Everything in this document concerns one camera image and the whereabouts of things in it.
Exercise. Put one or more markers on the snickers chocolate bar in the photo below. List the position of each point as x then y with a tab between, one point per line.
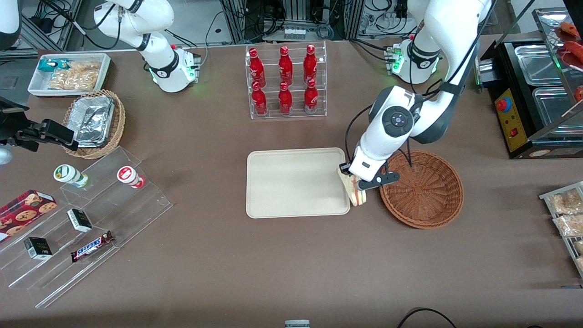
91	246

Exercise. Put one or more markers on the clear snack bag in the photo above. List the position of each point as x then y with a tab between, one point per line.
567	201
580	263
579	247
569	225

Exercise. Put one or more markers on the black food warmer machine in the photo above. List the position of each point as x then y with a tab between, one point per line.
514	123

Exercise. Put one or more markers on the red soda bottle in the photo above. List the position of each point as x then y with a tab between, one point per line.
257	68
285	66
311	98
259	101
310	64
285	100

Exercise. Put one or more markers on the clear acrylic step display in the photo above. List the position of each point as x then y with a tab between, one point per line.
136	214

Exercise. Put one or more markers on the clear bag of chips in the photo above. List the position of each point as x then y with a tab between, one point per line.
75	77

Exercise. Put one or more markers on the black left wrist camera bracket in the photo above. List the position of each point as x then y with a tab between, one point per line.
380	180

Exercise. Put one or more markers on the red cookie box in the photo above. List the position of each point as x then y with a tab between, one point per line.
25	212

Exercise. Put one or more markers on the triangular sandwich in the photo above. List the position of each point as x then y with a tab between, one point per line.
354	195

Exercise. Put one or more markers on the white rectangular bin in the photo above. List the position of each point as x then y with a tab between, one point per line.
36	86

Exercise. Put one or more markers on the stacked foil containers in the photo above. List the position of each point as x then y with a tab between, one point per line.
93	120

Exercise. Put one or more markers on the small black box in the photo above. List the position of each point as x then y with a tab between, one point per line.
79	220
38	248

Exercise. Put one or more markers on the red sausage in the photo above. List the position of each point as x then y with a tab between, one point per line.
579	93
569	28

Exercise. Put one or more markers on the beige plastic tray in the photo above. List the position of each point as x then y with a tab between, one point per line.
296	182

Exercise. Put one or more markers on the red lid yogurt cup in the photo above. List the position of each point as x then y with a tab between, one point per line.
128	176

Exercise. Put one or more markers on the clear acrylic bottle rack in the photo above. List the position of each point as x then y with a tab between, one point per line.
287	75

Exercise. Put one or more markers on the steel warmer pan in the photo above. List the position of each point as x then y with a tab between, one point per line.
537	64
553	109

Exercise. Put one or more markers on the white power strip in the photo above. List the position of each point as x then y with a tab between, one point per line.
294	33

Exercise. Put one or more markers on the small tan wicker basket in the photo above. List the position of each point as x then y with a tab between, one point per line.
119	118

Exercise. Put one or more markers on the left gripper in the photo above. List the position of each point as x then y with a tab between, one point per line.
344	168

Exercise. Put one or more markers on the red emergency button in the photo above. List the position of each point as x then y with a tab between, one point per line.
503	105

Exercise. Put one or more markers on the large brown wicker basket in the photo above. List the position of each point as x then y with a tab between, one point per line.
428	196

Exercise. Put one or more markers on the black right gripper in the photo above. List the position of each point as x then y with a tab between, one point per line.
28	133

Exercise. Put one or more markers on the small grey device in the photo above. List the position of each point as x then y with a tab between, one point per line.
297	324

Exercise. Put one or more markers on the aluminium frame rack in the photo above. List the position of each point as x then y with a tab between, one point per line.
350	18

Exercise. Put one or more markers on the teal snack packet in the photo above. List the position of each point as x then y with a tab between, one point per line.
50	64

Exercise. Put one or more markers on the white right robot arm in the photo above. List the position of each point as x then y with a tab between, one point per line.
157	54

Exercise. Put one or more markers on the green lid yogurt cup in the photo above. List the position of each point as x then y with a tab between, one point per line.
68	174

